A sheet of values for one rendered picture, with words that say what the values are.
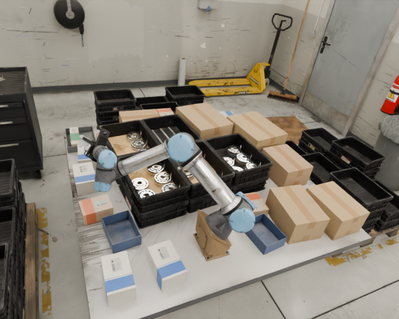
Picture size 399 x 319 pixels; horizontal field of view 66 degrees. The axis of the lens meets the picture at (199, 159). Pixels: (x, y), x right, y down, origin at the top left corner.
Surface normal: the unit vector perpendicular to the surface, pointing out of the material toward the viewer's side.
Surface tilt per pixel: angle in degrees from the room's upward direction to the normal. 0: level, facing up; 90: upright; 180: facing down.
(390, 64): 90
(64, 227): 0
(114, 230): 0
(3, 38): 90
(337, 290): 0
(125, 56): 90
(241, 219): 70
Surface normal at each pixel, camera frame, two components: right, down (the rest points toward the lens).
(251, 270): 0.11, -0.81
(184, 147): -0.13, 0.07
